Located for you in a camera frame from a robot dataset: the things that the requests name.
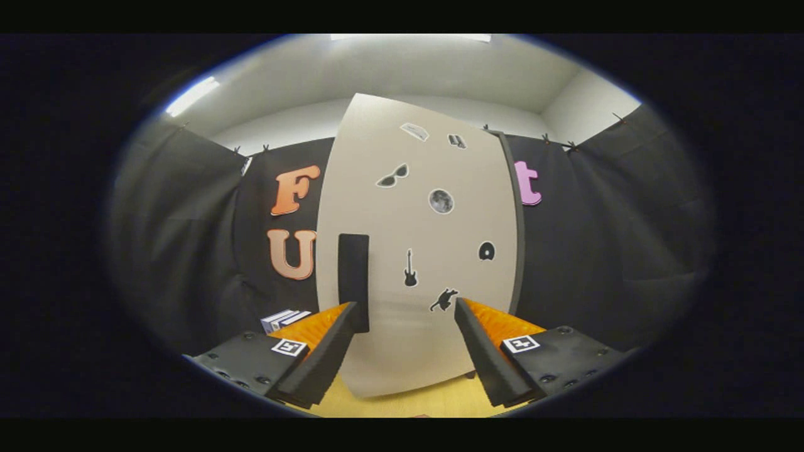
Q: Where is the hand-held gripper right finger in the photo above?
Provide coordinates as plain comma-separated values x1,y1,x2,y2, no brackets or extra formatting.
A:
454,298,629,407

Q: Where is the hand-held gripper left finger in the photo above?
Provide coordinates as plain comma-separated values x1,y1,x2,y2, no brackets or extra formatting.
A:
183,301,359,410

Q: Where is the white cabinet door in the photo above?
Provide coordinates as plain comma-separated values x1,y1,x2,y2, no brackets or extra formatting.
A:
314,93,521,399

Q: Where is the black door handle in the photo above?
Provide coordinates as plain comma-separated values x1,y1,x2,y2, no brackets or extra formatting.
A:
338,233,371,334

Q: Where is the stack of white books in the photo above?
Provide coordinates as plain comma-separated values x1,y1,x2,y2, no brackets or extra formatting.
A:
261,309,313,335

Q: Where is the black backdrop cloth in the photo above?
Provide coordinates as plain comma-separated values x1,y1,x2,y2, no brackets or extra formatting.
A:
106,104,718,358

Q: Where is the long ceiling light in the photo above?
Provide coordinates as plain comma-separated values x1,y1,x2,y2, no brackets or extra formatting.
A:
165,76,221,118

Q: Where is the wide ceiling light panel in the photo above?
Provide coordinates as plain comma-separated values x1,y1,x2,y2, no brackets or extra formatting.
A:
330,34,492,43

